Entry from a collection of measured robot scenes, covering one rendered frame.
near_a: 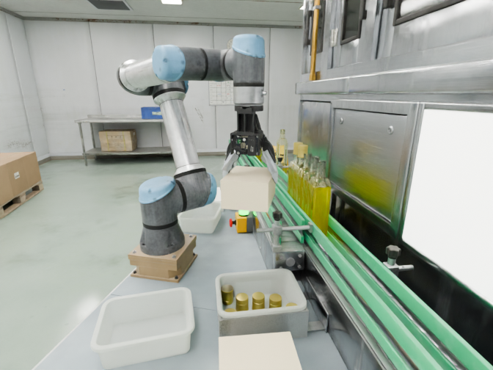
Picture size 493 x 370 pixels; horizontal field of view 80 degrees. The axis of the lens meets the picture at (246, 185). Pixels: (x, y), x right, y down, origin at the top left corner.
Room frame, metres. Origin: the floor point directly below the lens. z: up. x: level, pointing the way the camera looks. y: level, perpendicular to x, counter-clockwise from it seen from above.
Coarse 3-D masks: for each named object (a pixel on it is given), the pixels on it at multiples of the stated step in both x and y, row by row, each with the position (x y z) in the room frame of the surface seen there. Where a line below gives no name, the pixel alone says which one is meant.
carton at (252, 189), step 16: (224, 176) 0.74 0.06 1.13; (240, 176) 0.74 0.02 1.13; (256, 176) 0.74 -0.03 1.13; (224, 192) 0.70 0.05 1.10; (240, 192) 0.69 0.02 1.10; (256, 192) 0.68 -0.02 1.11; (272, 192) 0.77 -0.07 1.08; (224, 208) 0.70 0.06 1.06; (240, 208) 0.69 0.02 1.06; (256, 208) 0.68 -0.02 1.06
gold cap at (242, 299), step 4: (236, 296) 0.67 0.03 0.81; (240, 296) 0.67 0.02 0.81; (244, 296) 0.67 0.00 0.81; (236, 300) 0.66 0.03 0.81; (240, 300) 0.66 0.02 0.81; (244, 300) 0.66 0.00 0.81; (248, 300) 0.67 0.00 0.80; (236, 304) 0.66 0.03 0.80; (240, 304) 0.66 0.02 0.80; (244, 304) 0.66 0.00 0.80; (248, 304) 0.67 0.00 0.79; (236, 308) 0.66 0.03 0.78; (240, 308) 0.66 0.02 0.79; (244, 308) 0.66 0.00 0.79; (248, 308) 0.67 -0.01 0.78
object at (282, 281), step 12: (228, 276) 0.73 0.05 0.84; (240, 276) 0.74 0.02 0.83; (252, 276) 0.74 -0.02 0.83; (264, 276) 0.74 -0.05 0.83; (276, 276) 0.75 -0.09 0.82; (288, 276) 0.74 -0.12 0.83; (216, 288) 0.67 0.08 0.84; (240, 288) 0.73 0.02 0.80; (252, 288) 0.74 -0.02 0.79; (264, 288) 0.74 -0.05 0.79; (276, 288) 0.75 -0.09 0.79; (288, 288) 0.72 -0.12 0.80; (216, 300) 0.63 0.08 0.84; (288, 300) 0.71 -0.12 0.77; (300, 300) 0.63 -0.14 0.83; (240, 312) 0.58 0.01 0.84; (252, 312) 0.58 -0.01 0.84; (264, 312) 0.58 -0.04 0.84; (276, 312) 0.58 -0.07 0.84
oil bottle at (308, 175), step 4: (308, 172) 0.94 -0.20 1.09; (304, 176) 0.94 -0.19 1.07; (308, 176) 0.92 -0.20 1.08; (312, 176) 0.91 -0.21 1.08; (304, 180) 0.94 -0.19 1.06; (308, 180) 0.91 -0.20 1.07; (304, 184) 0.94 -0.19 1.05; (308, 184) 0.91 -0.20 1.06; (304, 188) 0.93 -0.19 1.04; (304, 192) 0.93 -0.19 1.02; (304, 196) 0.93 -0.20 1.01; (304, 200) 0.93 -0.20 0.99; (304, 204) 0.93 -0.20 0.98; (304, 208) 0.92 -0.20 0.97
